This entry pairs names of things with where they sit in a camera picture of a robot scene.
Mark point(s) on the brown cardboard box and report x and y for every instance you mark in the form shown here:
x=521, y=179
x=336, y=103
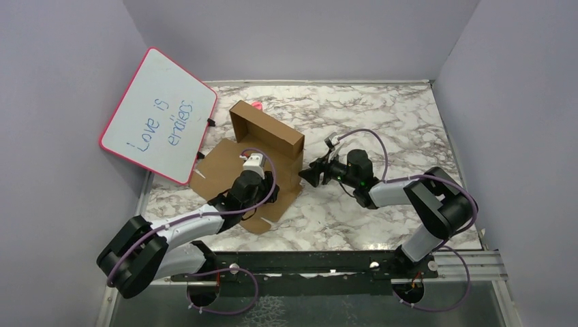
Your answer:
x=255, y=132

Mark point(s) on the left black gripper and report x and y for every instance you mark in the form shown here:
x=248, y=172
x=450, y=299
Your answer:
x=266, y=184

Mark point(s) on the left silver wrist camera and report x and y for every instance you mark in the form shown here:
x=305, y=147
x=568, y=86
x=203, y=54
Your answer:
x=254, y=163

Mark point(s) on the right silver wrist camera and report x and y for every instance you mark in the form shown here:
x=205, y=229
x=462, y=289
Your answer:
x=332, y=141

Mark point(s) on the aluminium frame rail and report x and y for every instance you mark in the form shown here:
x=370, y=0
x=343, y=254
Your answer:
x=329, y=273

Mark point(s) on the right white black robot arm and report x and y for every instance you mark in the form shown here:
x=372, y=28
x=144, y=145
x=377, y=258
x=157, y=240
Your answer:
x=443, y=207

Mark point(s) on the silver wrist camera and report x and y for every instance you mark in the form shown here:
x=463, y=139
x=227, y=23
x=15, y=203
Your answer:
x=332, y=141
x=254, y=163

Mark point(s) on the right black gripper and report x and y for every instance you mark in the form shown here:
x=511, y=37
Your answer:
x=312, y=174

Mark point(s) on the pink-framed whiteboard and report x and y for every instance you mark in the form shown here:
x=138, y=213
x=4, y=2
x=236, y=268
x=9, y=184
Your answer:
x=162, y=118

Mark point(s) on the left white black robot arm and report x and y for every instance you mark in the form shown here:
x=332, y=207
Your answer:
x=142, y=251

